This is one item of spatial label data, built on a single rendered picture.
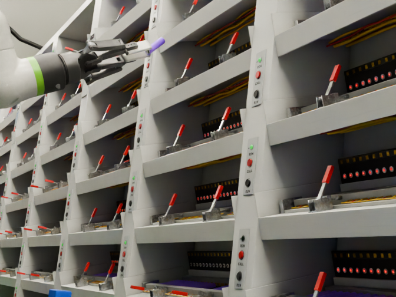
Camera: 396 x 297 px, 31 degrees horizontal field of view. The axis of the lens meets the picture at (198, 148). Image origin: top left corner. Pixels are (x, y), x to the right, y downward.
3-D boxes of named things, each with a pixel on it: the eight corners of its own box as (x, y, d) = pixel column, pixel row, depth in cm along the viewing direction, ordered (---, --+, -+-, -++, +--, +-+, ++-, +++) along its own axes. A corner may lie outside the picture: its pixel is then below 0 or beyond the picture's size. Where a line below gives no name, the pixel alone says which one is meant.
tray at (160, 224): (238, 240, 150) (228, 176, 151) (136, 243, 204) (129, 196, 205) (316, 225, 160) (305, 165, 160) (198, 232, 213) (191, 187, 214)
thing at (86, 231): (125, 244, 213) (118, 198, 214) (69, 245, 267) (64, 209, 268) (185, 233, 222) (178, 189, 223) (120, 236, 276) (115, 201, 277)
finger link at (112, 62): (86, 71, 170) (85, 75, 171) (127, 63, 176) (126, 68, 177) (79, 60, 172) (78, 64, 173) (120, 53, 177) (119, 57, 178)
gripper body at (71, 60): (54, 46, 166) (90, 38, 171) (53, 72, 173) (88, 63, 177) (67, 67, 163) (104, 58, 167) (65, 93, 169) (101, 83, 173)
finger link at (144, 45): (121, 48, 175) (121, 45, 175) (146, 41, 178) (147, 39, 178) (126, 56, 174) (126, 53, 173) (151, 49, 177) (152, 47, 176)
